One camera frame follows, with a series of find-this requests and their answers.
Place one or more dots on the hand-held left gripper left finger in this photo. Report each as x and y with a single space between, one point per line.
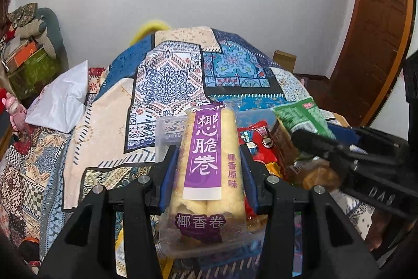
169 168

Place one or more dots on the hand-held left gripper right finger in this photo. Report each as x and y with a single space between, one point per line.
247 174

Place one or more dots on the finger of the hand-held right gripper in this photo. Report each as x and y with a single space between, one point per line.
343 132
313 141

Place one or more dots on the green edged pastry packet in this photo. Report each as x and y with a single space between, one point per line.
300 120

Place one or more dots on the clear plastic storage box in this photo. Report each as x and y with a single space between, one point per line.
163 135

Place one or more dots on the red snack packet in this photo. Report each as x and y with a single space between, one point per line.
258 138

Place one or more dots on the purple label egg roll packet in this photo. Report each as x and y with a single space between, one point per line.
209 161

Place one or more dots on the person's right hand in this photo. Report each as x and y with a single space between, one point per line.
378 230

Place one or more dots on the patchwork printed blanket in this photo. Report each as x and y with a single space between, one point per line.
163 83

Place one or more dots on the cardboard box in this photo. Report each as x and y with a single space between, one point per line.
284 60

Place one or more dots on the wooden door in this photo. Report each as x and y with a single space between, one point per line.
375 37

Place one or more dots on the white pillow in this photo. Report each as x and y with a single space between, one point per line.
60 102

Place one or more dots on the yellow curved object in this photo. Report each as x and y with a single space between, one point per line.
148 29

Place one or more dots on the checkered patterned bedsheet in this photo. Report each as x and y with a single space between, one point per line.
19 174

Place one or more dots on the pink toy figure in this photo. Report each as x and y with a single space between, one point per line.
13 109

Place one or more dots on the green patterned box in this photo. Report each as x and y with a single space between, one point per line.
32 71

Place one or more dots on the orange box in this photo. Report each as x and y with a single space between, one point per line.
21 53

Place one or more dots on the patterned folded cloth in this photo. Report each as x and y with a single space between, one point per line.
23 11

